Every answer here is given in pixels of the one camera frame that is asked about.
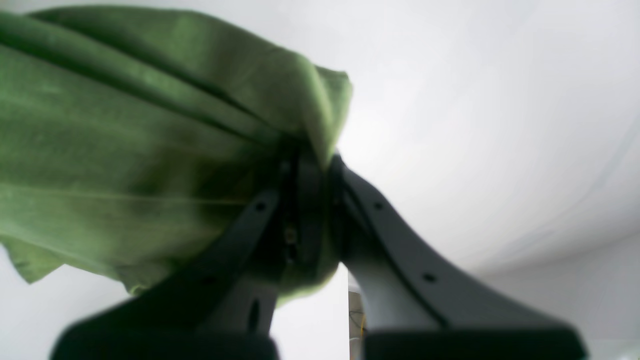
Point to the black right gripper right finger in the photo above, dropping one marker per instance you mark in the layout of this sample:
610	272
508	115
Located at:
420	306

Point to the green T-shirt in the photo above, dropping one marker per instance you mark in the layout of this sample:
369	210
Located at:
131	137

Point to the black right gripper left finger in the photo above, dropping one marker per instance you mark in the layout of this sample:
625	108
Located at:
220	305

